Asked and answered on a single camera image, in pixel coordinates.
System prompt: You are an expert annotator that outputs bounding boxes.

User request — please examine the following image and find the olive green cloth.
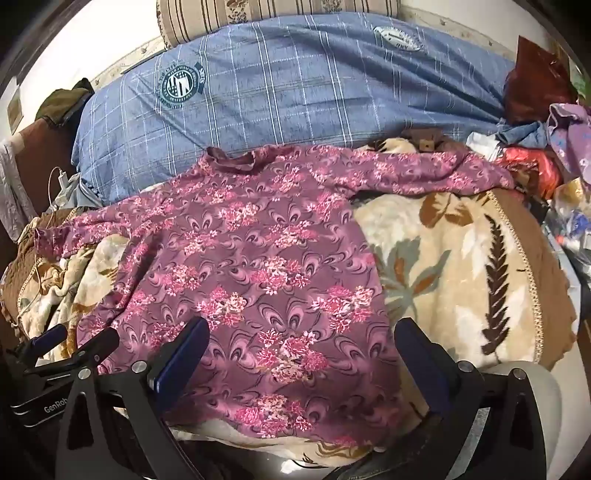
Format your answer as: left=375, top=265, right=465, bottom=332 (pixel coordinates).
left=37, top=78, right=95, bottom=121

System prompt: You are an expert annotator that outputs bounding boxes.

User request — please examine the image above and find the light purple floral cloth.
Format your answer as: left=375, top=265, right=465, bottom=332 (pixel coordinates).
left=547, top=102, right=591, bottom=186

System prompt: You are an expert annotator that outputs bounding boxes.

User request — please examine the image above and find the blue denim garment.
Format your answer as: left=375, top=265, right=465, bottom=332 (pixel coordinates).
left=71, top=13, right=518, bottom=205

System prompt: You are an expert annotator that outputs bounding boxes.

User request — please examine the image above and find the dark red cloth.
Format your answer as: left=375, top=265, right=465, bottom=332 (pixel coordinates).
left=503, top=36, right=578, bottom=123

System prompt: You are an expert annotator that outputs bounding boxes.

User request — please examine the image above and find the beige leaf print blanket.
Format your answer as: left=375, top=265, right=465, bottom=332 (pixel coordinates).
left=18, top=136, right=578, bottom=468

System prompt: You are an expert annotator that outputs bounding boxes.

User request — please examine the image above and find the grey white cloth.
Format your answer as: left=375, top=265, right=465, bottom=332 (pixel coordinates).
left=0, top=136, right=36, bottom=241

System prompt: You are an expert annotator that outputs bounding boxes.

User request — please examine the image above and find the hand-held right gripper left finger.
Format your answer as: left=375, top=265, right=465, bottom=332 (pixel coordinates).
left=54, top=316, right=211, bottom=480

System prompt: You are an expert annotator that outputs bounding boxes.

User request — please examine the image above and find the blue denim cloth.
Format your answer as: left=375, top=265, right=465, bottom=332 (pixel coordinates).
left=496, top=117, right=550, bottom=148

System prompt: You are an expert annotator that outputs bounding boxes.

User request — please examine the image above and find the purple floral shirt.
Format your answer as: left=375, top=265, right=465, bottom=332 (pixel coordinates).
left=34, top=144, right=515, bottom=437

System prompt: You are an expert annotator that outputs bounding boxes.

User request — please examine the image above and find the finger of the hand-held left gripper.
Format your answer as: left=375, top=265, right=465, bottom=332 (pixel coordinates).
left=28, top=324, right=68, bottom=357
left=25, top=327, right=122, bottom=376

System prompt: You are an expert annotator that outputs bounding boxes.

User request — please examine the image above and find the striped beige pillow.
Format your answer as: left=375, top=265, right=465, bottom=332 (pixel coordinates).
left=156, top=0, right=402, bottom=48

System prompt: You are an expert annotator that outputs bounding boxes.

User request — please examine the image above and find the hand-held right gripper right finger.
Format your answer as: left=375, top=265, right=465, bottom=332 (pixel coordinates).
left=342, top=318, right=548, bottom=480

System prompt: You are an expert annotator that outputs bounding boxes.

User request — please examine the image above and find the clear plastic bag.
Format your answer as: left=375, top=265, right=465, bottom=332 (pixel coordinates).
left=540, top=180, right=591, bottom=296

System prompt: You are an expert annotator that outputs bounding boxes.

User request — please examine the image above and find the white charger cable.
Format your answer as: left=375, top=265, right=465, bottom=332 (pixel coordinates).
left=45, top=166, right=71, bottom=209

